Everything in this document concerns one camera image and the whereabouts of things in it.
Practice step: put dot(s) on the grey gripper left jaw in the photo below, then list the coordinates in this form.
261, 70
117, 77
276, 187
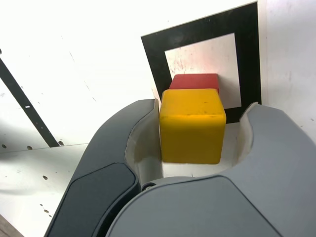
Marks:
103, 153

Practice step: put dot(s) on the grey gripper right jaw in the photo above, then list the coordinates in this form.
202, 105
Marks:
222, 209

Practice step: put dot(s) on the yellow cube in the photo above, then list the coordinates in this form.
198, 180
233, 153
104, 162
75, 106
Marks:
192, 135

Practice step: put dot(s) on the red cube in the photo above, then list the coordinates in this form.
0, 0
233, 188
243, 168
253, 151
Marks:
195, 81

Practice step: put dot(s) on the black tape square outline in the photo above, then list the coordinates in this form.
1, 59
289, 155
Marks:
153, 61

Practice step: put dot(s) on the black tape strip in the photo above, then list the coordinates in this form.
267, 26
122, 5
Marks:
24, 103

